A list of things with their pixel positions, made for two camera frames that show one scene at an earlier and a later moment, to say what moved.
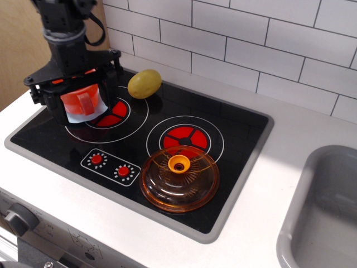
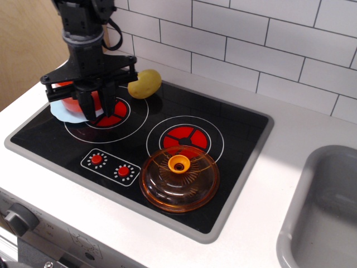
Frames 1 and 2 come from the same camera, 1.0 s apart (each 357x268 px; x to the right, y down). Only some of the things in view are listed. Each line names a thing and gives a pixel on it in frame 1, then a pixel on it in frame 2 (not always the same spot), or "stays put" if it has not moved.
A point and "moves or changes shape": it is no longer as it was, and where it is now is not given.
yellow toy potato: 144,84 stays put
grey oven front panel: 55,236 stays put
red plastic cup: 82,101 moves or changes shape
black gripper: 72,67 -> 89,69
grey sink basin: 321,230 stays put
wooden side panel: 24,48 stays put
